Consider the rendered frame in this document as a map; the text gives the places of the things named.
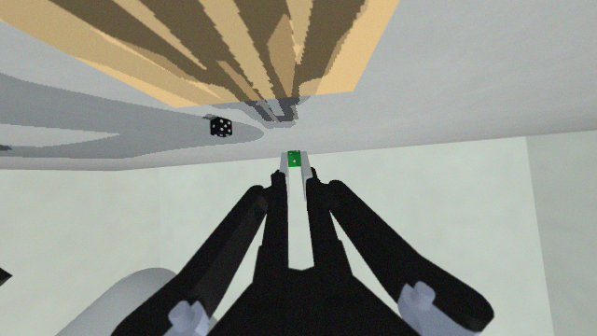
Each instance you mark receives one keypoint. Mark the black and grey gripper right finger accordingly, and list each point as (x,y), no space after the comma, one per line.
(431,300)

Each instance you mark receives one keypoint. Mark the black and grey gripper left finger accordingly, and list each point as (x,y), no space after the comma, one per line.
(184,306)

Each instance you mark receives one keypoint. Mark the green die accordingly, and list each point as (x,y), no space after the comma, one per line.
(294,158)

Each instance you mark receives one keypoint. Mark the black die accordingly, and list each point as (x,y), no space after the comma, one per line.
(220,127)

